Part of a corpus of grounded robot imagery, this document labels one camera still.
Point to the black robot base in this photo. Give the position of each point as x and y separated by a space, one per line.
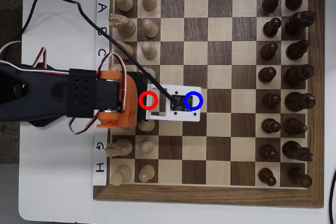
39 124

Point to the light wooden rook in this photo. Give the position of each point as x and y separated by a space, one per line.
122 174
124 2

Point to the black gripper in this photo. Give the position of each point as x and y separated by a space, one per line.
140 80

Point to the light wooden knight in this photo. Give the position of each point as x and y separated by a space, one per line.
123 146
126 27

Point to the white letter label strip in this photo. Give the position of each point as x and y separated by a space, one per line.
101 155

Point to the light wooden bishop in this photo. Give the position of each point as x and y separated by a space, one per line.
128 48

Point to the black and orange robot arm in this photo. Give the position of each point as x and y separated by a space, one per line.
52 90

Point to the white camera mount with board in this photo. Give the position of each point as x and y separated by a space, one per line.
194 115

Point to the dark wooden pawn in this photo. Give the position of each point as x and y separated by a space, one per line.
269 151
272 27
267 74
269 51
271 100
271 125
271 1
267 176

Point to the wooden chessboard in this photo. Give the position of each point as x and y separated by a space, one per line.
220 77

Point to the dark wooden king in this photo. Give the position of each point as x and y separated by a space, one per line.
299 101

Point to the dark wooden queen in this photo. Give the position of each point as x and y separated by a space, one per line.
298 75

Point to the dark wooden bishop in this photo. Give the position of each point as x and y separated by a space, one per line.
298 50
294 126

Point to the light wooden pawn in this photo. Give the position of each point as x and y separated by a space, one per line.
146 174
152 73
151 30
147 145
148 51
149 2
145 127

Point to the dark wooden knight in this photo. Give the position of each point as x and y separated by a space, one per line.
298 23
295 150

